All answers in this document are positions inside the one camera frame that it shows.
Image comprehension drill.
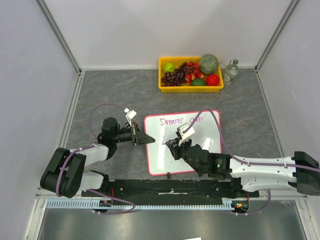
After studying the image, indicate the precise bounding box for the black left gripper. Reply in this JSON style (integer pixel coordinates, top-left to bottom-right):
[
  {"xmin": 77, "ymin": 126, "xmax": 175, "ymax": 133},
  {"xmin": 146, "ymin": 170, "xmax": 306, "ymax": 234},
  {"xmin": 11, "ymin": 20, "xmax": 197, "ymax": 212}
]
[{"xmin": 112, "ymin": 122, "xmax": 155, "ymax": 146}]

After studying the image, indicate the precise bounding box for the pink framed whiteboard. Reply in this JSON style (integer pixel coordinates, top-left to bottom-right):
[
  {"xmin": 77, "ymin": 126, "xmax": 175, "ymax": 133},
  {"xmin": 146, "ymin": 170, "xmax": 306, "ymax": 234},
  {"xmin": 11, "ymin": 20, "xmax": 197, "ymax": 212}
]
[{"xmin": 143, "ymin": 109, "xmax": 223, "ymax": 176}]

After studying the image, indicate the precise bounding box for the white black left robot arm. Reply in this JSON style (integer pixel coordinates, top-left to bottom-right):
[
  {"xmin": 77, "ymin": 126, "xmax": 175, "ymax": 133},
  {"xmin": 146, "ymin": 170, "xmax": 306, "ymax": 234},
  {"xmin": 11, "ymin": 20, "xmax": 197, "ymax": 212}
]
[{"xmin": 40, "ymin": 117, "xmax": 156, "ymax": 198}]

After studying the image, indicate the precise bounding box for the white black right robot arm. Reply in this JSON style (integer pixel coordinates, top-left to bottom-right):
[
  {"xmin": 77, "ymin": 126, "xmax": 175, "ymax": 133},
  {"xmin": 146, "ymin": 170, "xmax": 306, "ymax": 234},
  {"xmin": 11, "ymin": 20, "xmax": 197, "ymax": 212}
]
[{"xmin": 165, "ymin": 136, "xmax": 320, "ymax": 197}]

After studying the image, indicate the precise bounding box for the dark purple grape bunch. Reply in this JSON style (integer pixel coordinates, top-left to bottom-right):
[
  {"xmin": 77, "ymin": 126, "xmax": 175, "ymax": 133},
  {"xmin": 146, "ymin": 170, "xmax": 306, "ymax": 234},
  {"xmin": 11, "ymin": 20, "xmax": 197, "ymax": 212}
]
[{"xmin": 160, "ymin": 62, "xmax": 187, "ymax": 87}]

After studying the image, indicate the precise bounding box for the green avocado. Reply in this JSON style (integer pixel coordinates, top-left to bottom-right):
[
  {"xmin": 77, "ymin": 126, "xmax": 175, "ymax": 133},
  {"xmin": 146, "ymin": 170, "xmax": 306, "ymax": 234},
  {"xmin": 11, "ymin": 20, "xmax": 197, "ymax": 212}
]
[{"xmin": 190, "ymin": 78, "xmax": 206, "ymax": 86}]

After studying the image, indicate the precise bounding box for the yellow plastic fruit bin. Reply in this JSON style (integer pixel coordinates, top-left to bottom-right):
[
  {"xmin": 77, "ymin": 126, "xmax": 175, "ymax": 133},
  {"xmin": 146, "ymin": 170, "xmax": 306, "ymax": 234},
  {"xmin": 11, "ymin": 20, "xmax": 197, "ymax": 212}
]
[{"xmin": 158, "ymin": 56, "xmax": 225, "ymax": 93}]

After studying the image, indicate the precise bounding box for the green apple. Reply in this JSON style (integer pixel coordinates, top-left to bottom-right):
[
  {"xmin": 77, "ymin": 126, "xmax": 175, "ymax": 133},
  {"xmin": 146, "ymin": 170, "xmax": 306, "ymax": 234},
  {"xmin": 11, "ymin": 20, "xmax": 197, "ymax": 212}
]
[{"xmin": 162, "ymin": 62, "xmax": 176, "ymax": 73}]

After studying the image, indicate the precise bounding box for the red tomato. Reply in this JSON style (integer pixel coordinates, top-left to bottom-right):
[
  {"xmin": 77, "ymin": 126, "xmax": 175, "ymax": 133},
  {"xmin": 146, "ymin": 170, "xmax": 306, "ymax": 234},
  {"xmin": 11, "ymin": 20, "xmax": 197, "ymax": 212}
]
[{"xmin": 205, "ymin": 73, "xmax": 220, "ymax": 86}]

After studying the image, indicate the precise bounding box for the green netted melon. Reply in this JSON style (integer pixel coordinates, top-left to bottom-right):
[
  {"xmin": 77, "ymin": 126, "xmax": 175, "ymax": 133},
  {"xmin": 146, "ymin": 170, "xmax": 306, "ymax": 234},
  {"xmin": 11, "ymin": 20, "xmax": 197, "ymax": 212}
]
[{"xmin": 199, "ymin": 54, "xmax": 219, "ymax": 75}]

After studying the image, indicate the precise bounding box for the clear glass bottle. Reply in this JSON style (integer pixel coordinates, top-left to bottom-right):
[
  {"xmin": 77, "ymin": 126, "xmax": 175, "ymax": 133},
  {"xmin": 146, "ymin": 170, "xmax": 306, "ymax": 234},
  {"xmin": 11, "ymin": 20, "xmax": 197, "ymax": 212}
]
[{"xmin": 223, "ymin": 59, "xmax": 239, "ymax": 84}]

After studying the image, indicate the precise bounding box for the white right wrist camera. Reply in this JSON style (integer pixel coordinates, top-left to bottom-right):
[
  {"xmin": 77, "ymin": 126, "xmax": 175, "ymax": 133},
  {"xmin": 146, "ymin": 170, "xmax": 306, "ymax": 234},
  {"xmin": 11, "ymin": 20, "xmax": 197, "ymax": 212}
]
[{"xmin": 176, "ymin": 123, "xmax": 195, "ymax": 146}]

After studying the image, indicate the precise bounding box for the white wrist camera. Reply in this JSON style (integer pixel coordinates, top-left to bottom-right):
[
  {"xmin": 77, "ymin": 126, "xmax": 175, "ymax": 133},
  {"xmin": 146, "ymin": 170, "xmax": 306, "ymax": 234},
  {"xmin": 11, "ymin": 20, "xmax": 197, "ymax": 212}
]
[
  {"xmin": 176, "ymin": 123, "xmax": 195, "ymax": 146},
  {"xmin": 124, "ymin": 108, "xmax": 137, "ymax": 127}
]

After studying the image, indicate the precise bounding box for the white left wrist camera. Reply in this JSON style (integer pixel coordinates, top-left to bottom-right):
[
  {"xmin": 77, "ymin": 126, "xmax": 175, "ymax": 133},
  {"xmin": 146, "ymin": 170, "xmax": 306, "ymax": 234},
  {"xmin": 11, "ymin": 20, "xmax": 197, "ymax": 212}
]
[{"xmin": 124, "ymin": 108, "xmax": 137, "ymax": 127}]

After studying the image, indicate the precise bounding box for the light blue slotted cable duct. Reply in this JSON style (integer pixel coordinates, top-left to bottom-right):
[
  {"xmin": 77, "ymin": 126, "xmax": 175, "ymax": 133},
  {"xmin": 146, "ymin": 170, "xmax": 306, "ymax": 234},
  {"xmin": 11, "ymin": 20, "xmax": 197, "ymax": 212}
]
[{"xmin": 45, "ymin": 198, "xmax": 238, "ymax": 210}]

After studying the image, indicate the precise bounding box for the left aluminium frame post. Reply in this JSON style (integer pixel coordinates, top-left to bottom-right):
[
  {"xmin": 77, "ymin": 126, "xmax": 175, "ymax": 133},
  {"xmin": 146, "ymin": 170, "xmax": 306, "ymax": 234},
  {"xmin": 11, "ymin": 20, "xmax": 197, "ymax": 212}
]
[{"xmin": 35, "ymin": 0, "xmax": 82, "ymax": 75}]

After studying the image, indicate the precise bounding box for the aluminium frame post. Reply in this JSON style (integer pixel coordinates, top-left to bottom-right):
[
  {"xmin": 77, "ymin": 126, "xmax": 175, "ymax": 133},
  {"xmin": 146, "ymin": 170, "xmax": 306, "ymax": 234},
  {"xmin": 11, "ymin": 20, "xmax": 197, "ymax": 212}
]
[
  {"xmin": 254, "ymin": 0, "xmax": 300, "ymax": 73},
  {"xmin": 35, "ymin": 0, "xmax": 82, "ymax": 75}
]

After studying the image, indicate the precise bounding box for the right aluminium frame post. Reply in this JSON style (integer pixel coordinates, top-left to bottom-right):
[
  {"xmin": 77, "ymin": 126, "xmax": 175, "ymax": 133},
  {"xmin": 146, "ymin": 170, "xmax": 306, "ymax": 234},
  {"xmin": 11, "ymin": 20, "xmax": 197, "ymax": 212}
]
[{"xmin": 254, "ymin": 0, "xmax": 300, "ymax": 73}]

